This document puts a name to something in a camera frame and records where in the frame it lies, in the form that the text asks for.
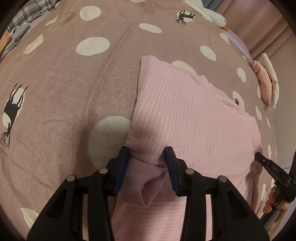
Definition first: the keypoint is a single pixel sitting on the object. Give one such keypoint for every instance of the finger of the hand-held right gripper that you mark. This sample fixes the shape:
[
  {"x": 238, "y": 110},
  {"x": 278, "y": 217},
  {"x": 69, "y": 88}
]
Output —
[{"x": 266, "y": 162}]

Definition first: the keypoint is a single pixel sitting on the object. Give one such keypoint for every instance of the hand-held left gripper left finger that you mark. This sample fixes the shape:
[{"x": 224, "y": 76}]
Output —
[{"x": 120, "y": 172}]

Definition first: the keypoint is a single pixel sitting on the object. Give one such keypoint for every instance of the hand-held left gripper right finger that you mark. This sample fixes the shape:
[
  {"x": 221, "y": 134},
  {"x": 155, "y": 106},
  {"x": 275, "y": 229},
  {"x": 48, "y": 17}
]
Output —
[{"x": 173, "y": 173}]

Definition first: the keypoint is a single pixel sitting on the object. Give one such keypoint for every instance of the pink striped shirt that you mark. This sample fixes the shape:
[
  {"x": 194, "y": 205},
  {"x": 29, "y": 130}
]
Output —
[{"x": 185, "y": 111}]

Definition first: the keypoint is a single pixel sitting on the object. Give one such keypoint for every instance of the person's right hand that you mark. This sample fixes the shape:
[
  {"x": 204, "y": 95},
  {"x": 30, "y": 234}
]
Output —
[{"x": 270, "y": 201}]

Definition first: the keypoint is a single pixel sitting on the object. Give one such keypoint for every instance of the folded pink garment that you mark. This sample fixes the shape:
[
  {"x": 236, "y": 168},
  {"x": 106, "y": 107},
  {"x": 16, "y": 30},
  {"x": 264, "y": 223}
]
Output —
[{"x": 263, "y": 81}]

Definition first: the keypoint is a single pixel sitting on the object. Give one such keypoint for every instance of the folded white garment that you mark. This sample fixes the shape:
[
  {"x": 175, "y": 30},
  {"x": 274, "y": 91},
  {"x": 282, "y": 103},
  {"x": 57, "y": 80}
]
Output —
[{"x": 273, "y": 74}]

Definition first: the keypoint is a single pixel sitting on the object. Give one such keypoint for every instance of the mauve polka dot blanket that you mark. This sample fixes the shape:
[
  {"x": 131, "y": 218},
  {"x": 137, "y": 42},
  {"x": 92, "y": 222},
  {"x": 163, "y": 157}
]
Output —
[{"x": 69, "y": 81}]

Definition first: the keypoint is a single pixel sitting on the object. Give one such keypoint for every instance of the mauve bed sheet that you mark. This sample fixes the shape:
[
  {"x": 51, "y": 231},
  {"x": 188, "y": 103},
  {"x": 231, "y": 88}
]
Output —
[{"x": 240, "y": 46}]

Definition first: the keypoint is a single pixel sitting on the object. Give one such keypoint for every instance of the pink curtain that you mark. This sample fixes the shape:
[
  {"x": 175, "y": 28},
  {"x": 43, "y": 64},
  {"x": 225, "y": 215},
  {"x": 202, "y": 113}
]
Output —
[{"x": 266, "y": 23}]

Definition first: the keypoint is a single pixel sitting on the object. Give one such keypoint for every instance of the white goose plush toy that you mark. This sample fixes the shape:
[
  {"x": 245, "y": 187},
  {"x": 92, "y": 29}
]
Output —
[{"x": 212, "y": 16}]

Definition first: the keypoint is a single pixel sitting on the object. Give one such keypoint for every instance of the blue curtain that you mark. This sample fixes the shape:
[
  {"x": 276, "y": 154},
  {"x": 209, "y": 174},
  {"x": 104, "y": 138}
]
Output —
[{"x": 208, "y": 2}]

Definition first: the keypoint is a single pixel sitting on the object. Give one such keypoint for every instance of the grey-blue cloth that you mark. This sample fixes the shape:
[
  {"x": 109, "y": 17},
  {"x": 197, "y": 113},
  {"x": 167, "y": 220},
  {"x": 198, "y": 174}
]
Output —
[{"x": 17, "y": 34}]

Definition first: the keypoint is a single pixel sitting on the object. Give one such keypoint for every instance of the orange cloth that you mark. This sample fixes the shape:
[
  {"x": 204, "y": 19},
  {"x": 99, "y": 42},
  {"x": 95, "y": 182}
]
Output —
[{"x": 3, "y": 42}]

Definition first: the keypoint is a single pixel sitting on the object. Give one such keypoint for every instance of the plaid cloth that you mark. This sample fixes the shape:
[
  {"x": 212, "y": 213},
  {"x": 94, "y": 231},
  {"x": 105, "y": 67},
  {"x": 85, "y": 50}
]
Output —
[{"x": 32, "y": 11}]

